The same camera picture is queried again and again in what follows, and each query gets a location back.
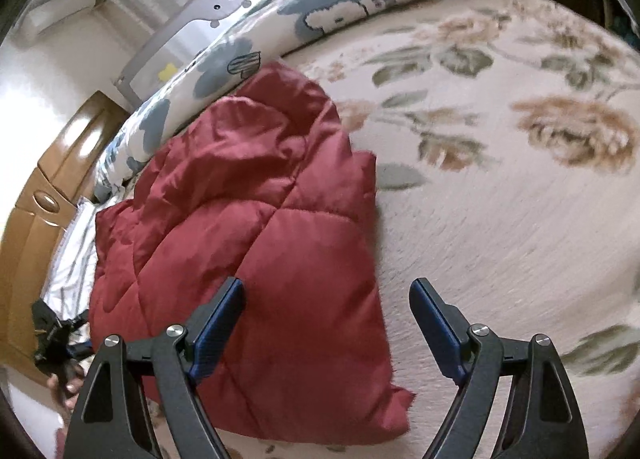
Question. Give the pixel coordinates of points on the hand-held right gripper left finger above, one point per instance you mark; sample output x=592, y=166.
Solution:
x=215, y=329

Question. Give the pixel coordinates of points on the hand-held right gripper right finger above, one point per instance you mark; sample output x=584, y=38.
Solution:
x=442, y=326

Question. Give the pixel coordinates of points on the grey bed guard rail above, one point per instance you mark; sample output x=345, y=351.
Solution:
x=200, y=24

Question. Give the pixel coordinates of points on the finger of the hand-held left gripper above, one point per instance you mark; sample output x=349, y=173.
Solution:
x=81, y=334

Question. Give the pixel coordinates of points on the striped grey white pillow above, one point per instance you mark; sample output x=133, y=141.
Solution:
x=70, y=259

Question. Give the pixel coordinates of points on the red quilted jacket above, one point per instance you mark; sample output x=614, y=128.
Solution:
x=250, y=219

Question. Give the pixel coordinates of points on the white air conditioner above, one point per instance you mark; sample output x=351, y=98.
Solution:
x=57, y=9

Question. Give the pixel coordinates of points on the wooden headboard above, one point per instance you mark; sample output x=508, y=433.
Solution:
x=55, y=179

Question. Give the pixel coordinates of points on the person's left hand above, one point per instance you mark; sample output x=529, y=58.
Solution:
x=67, y=389

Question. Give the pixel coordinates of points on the floral beige blanket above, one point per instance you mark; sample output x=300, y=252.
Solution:
x=500, y=199

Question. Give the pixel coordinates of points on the white duvet with blue print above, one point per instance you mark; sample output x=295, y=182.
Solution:
x=300, y=19

